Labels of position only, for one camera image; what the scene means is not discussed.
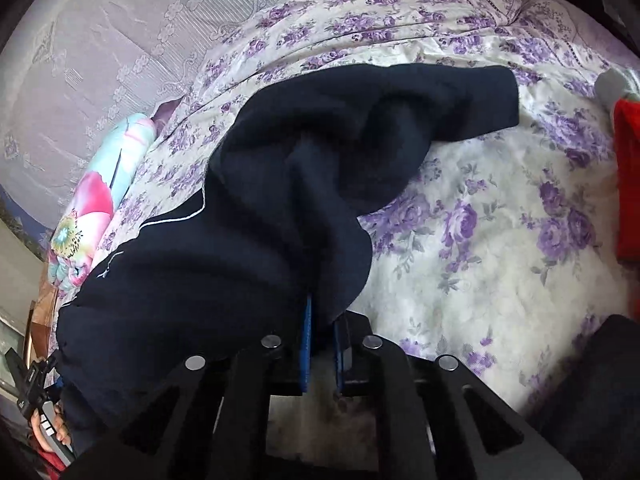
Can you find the light blue-grey cloth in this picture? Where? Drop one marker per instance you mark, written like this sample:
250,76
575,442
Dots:
612,85

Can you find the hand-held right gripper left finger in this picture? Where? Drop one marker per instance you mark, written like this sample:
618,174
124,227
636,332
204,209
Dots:
305,345

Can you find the colourful floral pillow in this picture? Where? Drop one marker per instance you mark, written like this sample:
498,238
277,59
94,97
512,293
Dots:
95,200

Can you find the navy blue pants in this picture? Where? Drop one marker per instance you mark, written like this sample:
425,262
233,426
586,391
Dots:
250,210

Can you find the dark cloth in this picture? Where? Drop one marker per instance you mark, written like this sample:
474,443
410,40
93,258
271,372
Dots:
590,385

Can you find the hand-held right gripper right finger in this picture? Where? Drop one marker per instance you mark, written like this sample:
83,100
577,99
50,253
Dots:
342,355

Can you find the red garment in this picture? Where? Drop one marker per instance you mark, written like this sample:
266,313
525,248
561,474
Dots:
629,185

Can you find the person's left hand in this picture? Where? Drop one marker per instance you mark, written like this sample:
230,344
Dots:
61,427

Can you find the orange patterned sheet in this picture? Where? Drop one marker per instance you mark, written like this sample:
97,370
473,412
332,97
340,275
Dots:
47,292

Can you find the purple floral bed sheet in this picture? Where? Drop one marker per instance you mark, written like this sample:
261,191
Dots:
475,260

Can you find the white lace cloth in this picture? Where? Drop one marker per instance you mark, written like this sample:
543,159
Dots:
100,60

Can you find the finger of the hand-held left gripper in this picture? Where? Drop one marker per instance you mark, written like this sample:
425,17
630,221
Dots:
30,377

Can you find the red quilted jacket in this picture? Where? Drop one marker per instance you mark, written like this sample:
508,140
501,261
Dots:
50,460

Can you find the blue patterned cloth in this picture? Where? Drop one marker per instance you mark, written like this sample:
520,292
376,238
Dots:
12,215

